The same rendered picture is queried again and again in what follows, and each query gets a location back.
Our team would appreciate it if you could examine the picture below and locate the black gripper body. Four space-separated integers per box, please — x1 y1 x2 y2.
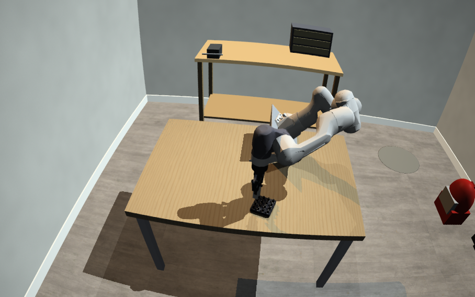
252 164 268 179

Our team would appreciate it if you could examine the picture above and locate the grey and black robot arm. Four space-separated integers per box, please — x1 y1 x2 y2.
249 86 362 167

